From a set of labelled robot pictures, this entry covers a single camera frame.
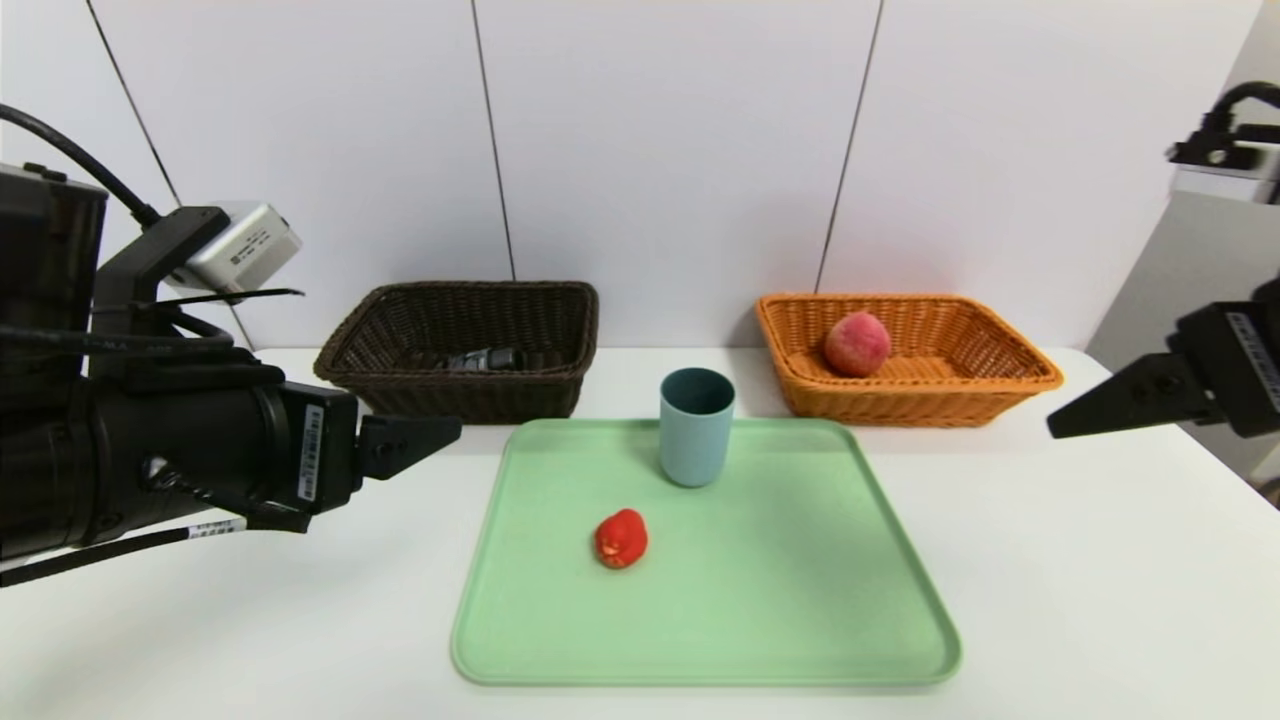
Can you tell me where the light green plastic tray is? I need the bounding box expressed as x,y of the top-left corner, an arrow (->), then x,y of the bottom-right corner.
450,418 -> 963,687

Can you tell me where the black zip tie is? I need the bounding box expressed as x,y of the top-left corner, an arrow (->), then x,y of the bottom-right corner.
165,289 -> 305,308

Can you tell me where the black left wrist camera cable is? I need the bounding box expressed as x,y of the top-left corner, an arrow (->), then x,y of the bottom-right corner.
0,103 -> 163,229

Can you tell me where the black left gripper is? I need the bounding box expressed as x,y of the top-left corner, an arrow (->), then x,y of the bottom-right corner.
86,377 -> 463,549

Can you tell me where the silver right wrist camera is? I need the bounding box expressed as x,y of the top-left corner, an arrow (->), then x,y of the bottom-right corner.
1168,120 -> 1280,206

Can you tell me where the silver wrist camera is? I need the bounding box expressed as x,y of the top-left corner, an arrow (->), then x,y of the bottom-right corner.
1168,120 -> 1280,206
165,203 -> 303,294

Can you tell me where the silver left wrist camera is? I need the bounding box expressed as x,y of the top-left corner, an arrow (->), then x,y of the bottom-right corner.
165,203 -> 303,294

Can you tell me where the dark brown wicker basket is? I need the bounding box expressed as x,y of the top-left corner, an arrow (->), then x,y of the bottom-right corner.
313,281 -> 600,426

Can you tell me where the black face wash tube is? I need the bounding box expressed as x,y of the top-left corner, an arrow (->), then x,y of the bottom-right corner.
445,347 -> 521,373

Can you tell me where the orange wicker basket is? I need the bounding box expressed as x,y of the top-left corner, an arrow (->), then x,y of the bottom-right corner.
754,293 -> 1064,429

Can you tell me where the blue-grey plastic cup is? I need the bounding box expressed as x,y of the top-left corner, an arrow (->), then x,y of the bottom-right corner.
658,367 -> 736,489

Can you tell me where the pink peach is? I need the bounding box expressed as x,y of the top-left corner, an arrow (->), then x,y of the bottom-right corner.
823,311 -> 892,378

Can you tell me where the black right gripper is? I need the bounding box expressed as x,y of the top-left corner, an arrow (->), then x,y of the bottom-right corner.
1046,277 -> 1280,440

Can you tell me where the thin black cable white tag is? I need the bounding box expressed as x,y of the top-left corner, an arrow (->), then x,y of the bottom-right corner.
0,518 -> 247,589

